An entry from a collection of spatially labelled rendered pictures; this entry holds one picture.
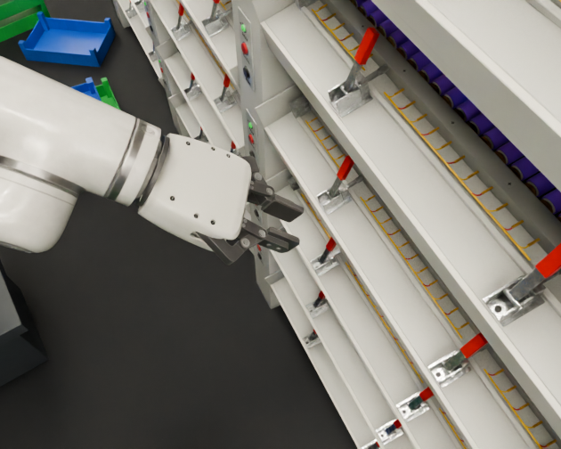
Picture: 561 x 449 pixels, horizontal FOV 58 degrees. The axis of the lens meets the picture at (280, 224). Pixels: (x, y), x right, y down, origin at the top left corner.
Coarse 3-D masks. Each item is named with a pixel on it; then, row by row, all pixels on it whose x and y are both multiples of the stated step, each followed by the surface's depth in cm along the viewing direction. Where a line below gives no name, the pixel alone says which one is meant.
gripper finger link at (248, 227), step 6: (246, 222) 53; (252, 222) 53; (246, 228) 52; (252, 228) 53; (258, 228) 53; (240, 234) 54; (246, 234) 55; (252, 234) 53; (258, 234) 53; (264, 234) 53
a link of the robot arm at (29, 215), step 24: (0, 168) 43; (0, 192) 42; (24, 192) 42; (48, 192) 43; (0, 216) 42; (24, 216) 42; (48, 216) 44; (0, 240) 43; (24, 240) 43; (48, 240) 45
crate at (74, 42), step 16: (32, 32) 199; (48, 32) 207; (64, 32) 207; (80, 32) 207; (96, 32) 207; (112, 32) 204; (32, 48) 201; (48, 48) 202; (64, 48) 202; (80, 48) 202; (96, 48) 202; (80, 64) 196; (96, 64) 195
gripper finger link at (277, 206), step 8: (256, 176) 56; (264, 200) 56; (272, 200) 56; (280, 200) 56; (288, 200) 56; (264, 208) 57; (272, 208) 57; (280, 208) 57; (288, 208) 56; (296, 208) 57; (280, 216) 58; (288, 216) 58; (296, 216) 58
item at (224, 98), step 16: (160, 0) 129; (176, 0) 126; (160, 16) 126; (176, 16) 124; (176, 32) 119; (192, 32) 120; (192, 48) 118; (208, 48) 117; (192, 64) 116; (208, 64) 115; (208, 80) 113; (224, 80) 103; (208, 96) 111; (224, 96) 106; (224, 112) 107; (240, 112) 106; (240, 128) 105; (240, 144) 103
